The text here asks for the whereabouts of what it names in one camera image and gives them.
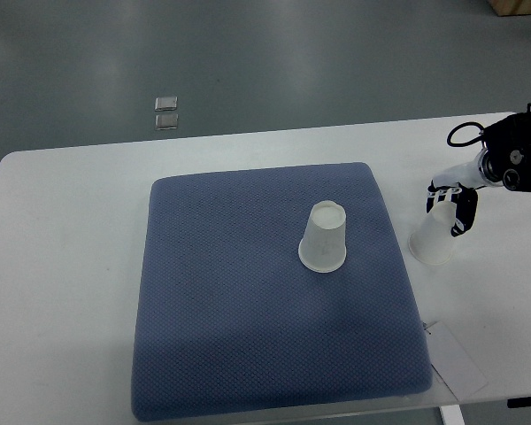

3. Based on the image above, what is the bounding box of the black white robotic hand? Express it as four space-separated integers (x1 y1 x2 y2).
426 149 494 237

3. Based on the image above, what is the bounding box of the white paper cup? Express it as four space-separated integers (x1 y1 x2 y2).
408 202 455 266
297 200 347 274

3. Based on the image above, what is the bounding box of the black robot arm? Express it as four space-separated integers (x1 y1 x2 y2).
482 104 531 192

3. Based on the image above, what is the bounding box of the white paper cup on mat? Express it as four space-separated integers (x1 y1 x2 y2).
297 200 347 274

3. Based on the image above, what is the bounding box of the white paper tag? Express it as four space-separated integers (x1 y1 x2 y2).
425 321 488 401

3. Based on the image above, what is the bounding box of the wooden furniture corner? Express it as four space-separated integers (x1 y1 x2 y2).
488 0 531 17

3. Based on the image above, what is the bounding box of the white table leg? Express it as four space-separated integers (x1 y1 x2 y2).
439 405 466 425

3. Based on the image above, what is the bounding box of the black table control panel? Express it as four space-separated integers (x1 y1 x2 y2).
507 397 531 409

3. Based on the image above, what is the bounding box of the blue textured cushion mat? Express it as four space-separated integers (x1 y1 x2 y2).
131 163 433 421

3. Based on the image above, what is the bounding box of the upper metal floor plate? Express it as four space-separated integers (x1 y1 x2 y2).
154 96 178 112

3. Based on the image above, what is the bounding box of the black looped cable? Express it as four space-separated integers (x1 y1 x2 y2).
446 121 488 148

